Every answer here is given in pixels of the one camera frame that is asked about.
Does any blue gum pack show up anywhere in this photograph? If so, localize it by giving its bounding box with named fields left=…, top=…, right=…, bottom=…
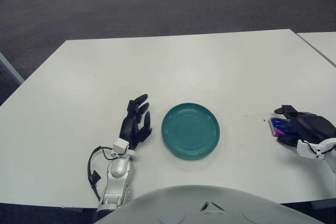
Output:
left=269, top=117, right=292, bottom=137

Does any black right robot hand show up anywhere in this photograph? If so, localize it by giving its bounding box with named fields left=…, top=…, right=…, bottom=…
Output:
left=274, top=105, right=336, bottom=159

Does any white side table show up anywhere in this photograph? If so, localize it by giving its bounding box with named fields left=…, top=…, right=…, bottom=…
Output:
left=296, top=31, right=336, bottom=68

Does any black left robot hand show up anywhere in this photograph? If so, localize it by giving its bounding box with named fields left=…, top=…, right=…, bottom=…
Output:
left=112, top=93, right=153, bottom=161

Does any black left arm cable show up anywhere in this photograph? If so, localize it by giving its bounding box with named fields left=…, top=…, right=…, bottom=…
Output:
left=87, top=145, right=118, bottom=204

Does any grey table edge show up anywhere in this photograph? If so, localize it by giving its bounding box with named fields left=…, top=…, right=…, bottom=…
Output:
left=0, top=52, right=25, bottom=84

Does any grey robot torso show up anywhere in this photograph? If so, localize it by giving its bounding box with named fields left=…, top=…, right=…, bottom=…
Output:
left=96, top=185, right=326, bottom=224

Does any teal round plate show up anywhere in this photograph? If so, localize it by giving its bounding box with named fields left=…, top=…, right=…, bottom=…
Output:
left=161, top=102, right=222, bottom=161

